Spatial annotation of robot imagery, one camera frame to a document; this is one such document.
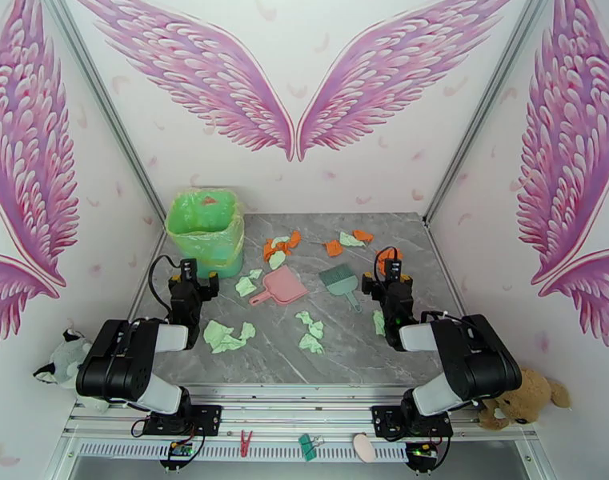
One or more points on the large green paper scrap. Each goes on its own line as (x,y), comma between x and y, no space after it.
(223,338)

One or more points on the pink plastic dustpan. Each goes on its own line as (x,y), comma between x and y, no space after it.
(284,287)

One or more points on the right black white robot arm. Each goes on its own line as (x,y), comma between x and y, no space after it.
(474,363)

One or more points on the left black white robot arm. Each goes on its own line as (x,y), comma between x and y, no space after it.
(114,363)

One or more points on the green plastic trash bin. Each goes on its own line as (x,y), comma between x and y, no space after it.
(219,270)

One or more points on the grey white husky plush toy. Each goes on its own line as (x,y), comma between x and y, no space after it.
(66,358)

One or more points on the pink oval pad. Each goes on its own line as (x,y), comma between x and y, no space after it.
(365,447)

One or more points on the left small circuit board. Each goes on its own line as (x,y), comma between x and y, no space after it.
(179,451)

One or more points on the small circuit board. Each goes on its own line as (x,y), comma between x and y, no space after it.
(421,452)
(179,451)

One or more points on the red clothespin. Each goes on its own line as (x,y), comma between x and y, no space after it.
(245,442)

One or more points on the right small circuit board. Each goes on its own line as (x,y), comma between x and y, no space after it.
(421,452)

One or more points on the brown plush bear toy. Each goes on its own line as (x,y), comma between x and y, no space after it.
(529,398)

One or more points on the green binder clip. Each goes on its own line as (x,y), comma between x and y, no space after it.
(308,446)

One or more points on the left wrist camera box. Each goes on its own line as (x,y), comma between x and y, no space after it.
(188,269)

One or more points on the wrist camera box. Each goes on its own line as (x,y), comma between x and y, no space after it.
(393,270)
(188,269)

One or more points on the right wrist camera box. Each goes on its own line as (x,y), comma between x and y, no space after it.
(393,270)

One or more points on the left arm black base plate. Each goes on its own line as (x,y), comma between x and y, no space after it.
(206,418)

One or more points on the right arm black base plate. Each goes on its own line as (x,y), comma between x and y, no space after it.
(384,421)

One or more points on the aluminium mounting rail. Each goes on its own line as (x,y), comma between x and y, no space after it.
(294,408)

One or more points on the aluminium frame post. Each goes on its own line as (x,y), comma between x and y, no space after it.
(104,103)
(489,103)

